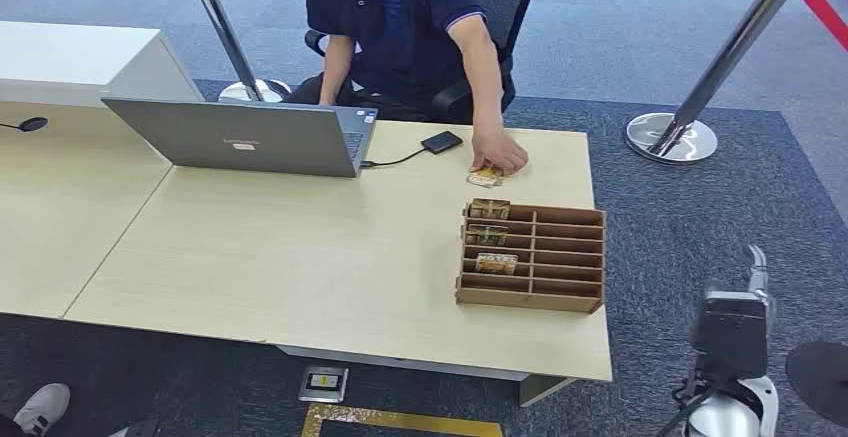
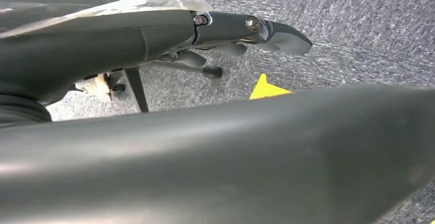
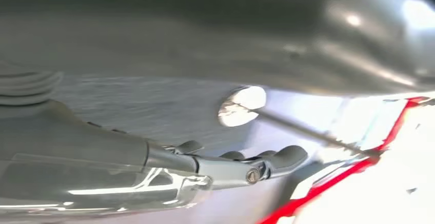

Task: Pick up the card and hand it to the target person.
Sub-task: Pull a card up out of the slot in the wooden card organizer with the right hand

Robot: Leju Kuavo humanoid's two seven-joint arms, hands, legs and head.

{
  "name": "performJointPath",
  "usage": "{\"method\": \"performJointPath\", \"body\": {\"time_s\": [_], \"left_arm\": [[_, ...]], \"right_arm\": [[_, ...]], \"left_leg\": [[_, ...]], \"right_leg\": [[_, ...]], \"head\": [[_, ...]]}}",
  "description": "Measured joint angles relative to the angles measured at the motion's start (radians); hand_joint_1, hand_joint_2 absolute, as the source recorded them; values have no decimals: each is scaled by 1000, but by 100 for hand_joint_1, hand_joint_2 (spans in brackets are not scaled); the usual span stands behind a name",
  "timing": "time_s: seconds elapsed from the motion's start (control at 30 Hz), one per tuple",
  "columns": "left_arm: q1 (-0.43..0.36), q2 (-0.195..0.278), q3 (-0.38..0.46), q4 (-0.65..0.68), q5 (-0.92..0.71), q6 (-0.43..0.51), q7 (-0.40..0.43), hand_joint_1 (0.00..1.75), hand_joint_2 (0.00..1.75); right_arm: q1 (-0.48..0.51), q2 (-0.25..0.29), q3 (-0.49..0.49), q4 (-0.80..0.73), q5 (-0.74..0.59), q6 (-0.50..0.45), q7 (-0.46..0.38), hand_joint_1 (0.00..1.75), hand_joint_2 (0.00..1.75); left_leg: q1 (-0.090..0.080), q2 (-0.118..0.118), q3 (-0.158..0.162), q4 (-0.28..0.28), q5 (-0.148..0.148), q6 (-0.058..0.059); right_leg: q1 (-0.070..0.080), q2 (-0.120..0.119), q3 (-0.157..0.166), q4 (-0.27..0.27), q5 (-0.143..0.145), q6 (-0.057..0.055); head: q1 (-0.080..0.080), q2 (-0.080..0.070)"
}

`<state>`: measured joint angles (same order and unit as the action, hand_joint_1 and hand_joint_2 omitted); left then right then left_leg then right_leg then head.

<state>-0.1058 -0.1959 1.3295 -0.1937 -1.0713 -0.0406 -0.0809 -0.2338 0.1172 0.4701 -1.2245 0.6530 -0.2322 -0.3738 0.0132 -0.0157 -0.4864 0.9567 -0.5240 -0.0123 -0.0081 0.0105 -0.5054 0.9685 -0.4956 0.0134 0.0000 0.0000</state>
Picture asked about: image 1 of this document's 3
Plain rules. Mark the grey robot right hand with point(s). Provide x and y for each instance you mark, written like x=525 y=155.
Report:
x=757 y=268

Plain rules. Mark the person's left hand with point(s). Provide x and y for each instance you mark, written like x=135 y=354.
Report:
x=497 y=149

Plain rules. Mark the gold patterned card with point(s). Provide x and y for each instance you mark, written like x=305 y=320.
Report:
x=489 y=209
x=484 y=179
x=497 y=264
x=487 y=235

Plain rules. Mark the person's left forearm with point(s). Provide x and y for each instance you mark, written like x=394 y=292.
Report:
x=480 y=70

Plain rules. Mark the person's right forearm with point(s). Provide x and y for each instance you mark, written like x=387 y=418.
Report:
x=336 y=73

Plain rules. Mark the brown wooden card organizer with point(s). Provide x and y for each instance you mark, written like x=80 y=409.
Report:
x=563 y=268

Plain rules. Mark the person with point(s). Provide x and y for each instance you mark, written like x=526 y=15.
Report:
x=397 y=30

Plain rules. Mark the black round base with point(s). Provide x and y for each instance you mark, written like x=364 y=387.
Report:
x=821 y=381

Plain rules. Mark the grey laptop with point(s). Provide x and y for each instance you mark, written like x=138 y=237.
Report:
x=245 y=139

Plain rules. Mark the yellow floor tape marker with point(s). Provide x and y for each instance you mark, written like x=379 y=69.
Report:
x=397 y=419

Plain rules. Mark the metal floor socket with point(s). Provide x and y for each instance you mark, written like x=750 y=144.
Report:
x=323 y=384

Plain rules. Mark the white cabinet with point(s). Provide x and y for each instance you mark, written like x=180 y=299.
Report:
x=73 y=56

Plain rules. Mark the white shoe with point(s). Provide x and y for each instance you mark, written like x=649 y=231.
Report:
x=43 y=407

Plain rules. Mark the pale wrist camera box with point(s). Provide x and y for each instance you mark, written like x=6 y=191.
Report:
x=732 y=296

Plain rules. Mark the chrome stanchion post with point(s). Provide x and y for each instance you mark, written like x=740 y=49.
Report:
x=722 y=63
x=222 y=30

